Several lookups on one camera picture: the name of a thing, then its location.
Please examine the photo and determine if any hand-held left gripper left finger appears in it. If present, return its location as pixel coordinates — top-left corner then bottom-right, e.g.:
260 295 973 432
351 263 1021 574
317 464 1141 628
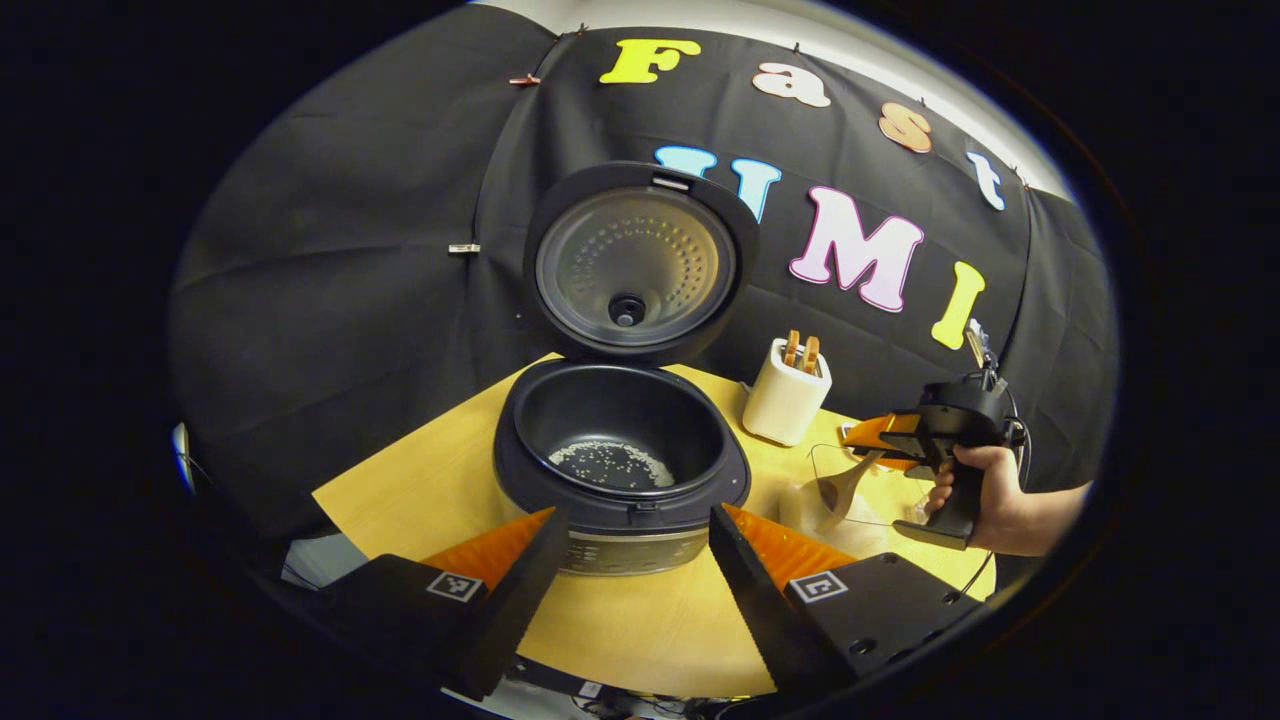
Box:
320 505 571 701

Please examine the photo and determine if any black backdrop cloth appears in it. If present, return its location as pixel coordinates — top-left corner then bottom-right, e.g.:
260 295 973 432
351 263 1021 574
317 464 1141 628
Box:
168 5 1119 541

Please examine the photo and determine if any white toaster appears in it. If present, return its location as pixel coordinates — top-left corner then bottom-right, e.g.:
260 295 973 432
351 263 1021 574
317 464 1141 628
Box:
741 338 833 448

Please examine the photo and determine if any clear container of white rice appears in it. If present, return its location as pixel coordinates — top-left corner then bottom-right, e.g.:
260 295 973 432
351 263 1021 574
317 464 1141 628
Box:
778 443 941 536

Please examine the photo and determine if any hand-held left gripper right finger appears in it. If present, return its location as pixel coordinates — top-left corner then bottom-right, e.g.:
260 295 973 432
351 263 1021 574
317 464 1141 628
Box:
708 503 991 696

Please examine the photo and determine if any dark blue rice cooker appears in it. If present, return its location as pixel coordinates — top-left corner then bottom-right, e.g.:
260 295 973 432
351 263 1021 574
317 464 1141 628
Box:
493 161 761 577

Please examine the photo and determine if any wooden spoon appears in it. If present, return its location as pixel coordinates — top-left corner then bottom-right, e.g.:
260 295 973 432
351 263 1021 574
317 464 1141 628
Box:
815 448 886 509

